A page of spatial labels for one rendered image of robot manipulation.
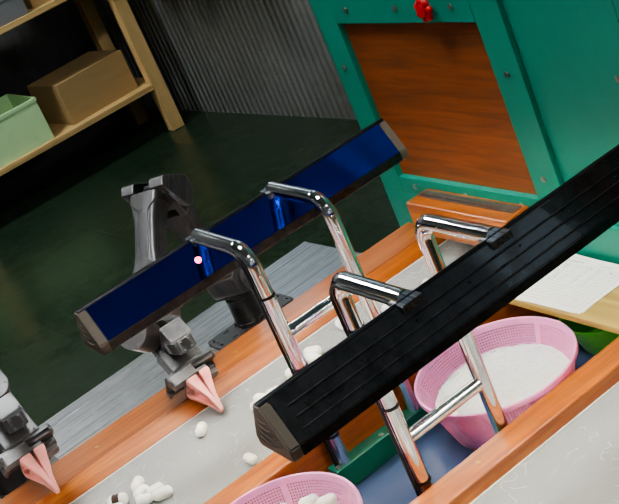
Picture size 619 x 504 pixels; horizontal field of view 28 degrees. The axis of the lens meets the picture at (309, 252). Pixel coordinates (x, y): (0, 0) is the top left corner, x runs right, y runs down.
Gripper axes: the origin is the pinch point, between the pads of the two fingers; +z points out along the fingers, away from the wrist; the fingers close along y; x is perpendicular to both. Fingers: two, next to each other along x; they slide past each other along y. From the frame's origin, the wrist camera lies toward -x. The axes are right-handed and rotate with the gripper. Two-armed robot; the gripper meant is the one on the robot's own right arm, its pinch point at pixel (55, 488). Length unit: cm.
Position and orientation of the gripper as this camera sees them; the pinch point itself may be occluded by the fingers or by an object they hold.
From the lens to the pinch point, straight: 214.2
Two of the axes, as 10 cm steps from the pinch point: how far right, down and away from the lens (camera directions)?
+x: -0.5, 5.5, 8.3
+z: 6.4, 6.6, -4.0
